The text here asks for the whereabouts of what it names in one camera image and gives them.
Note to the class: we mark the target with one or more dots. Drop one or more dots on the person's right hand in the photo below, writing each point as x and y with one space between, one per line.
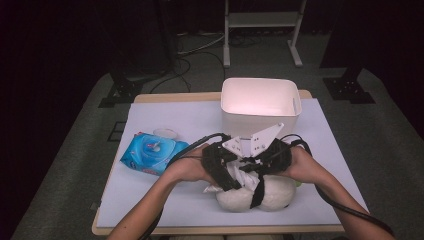
306 166

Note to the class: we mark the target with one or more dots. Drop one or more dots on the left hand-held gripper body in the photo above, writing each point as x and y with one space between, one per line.
213 160

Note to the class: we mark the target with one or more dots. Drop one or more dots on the blue wet wipes pack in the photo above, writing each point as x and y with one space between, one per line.
150 156

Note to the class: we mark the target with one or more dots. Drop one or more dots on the panda plush toy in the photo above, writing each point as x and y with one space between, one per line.
233 200

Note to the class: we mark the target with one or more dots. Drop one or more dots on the white storage bin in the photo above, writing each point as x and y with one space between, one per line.
260 113

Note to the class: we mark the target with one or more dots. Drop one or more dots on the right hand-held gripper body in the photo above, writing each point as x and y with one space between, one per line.
278 160

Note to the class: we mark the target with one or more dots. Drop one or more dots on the person's left hand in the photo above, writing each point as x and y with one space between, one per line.
188 166

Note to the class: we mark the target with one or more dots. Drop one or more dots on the wooden table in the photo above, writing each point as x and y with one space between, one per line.
180 97

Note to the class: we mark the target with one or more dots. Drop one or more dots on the white metal stand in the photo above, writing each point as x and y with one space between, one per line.
260 20

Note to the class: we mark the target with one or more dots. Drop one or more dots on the white wet wipe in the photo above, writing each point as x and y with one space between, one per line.
248 180

